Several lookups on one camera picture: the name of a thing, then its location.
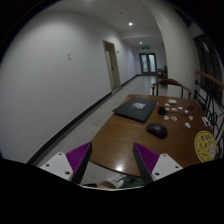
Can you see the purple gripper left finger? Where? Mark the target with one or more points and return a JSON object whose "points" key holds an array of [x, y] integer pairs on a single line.
{"points": [[78, 160]]}

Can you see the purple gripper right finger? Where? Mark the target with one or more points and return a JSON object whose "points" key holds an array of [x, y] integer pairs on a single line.
{"points": [[146, 160]]}

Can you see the black computer mouse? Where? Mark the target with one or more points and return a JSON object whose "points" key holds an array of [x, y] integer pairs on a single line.
{"points": [[157, 130]]}

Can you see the black mouse pad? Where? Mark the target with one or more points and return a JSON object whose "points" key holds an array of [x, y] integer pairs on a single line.
{"points": [[138, 109]]}

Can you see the small black box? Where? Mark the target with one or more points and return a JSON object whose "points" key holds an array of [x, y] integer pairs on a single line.
{"points": [[162, 111]]}

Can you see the white small packet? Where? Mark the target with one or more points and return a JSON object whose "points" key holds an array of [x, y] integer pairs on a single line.
{"points": [[187, 125]]}

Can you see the yellow round sticker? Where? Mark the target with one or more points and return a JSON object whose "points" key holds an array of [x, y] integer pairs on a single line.
{"points": [[205, 146]]}

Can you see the white card on table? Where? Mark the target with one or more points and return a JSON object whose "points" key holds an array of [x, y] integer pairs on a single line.
{"points": [[172, 101]]}

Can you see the white label strip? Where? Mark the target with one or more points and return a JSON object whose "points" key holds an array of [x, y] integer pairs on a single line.
{"points": [[206, 122]]}

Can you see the black metal stair railing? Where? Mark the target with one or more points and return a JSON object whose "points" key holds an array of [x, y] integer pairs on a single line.
{"points": [[209, 93]]}

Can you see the glass double exit door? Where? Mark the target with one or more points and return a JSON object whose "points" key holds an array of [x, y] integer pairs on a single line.
{"points": [[148, 63]]}

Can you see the beige hallway door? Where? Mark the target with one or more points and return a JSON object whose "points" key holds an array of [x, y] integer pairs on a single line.
{"points": [[112, 65]]}

